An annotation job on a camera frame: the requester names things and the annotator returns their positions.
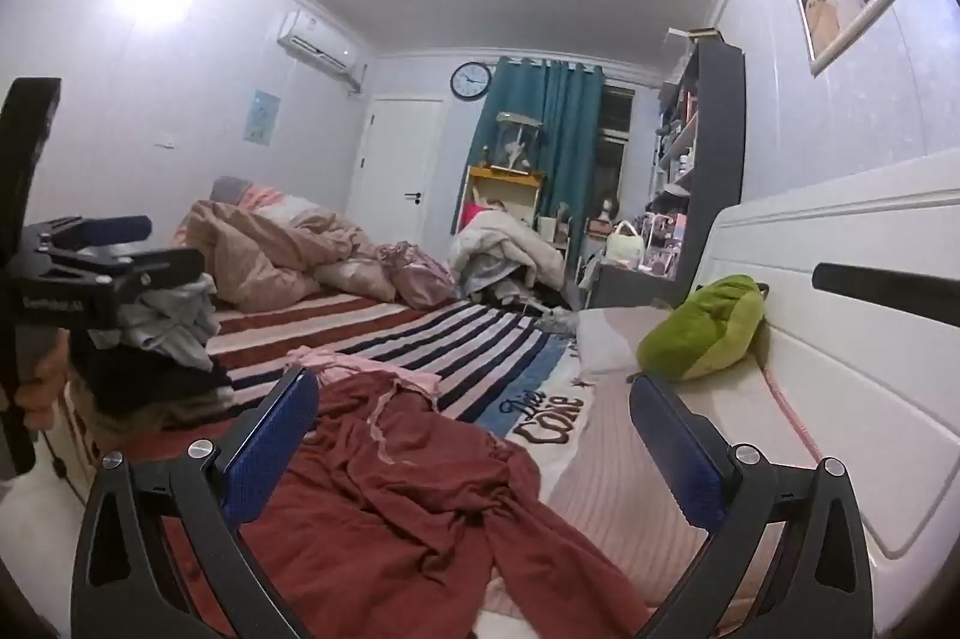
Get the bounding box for grey pillow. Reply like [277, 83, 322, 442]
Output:
[211, 176, 253, 206]

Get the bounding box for person's left hand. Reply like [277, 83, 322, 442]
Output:
[13, 330, 72, 434]

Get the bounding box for white pillow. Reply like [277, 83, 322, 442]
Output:
[576, 301, 676, 377]

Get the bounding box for white door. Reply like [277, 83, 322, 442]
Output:
[360, 95, 448, 247]

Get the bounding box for dark bookshelf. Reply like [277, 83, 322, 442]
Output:
[649, 28, 748, 281]

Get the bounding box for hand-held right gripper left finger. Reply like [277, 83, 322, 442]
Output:
[71, 367, 322, 639]

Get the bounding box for white bag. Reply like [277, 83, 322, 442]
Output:
[604, 220, 646, 269]

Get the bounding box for white headboard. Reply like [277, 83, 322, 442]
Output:
[675, 148, 960, 561]

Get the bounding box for yellow shelf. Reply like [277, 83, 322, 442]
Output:
[461, 163, 546, 235]

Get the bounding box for green plush toy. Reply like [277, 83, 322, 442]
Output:
[637, 275, 767, 382]

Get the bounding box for blue wall poster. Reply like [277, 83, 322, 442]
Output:
[246, 90, 281, 146]

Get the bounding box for dark red pants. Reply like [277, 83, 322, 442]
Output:
[161, 373, 653, 639]

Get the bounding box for window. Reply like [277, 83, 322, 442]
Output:
[596, 84, 638, 214]

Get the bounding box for beige quilt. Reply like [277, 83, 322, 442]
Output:
[172, 198, 458, 311]

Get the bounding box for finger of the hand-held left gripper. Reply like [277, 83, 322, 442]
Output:
[45, 246, 206, 304]
[26, 216, 153, 251]

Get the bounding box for white air conditioner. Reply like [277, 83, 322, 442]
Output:
[276, 9, 370, 86]

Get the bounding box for glass display case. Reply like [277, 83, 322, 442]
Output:
[495, 112, 545, 172]

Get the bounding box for striped blanket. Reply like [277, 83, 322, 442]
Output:
[202, 290, 601, 460]

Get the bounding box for black cable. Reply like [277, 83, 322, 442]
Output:
[43, 433, 82, 505]

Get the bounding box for black cloth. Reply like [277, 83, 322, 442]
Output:
[71, 339, 235, 421]

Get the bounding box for pink garment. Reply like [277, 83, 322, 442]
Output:
[281, 345, 443, 401]

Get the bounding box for pile of white clothing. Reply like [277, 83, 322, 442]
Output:
[450, 208, 572, 304]

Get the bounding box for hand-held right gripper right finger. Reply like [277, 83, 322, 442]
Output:
[628, 375, 875, 639]

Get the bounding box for round wall clock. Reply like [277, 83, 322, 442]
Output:
[450, 61, 493, 102]

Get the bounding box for teal curtain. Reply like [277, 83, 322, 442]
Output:
[450, 55, 605, 236]

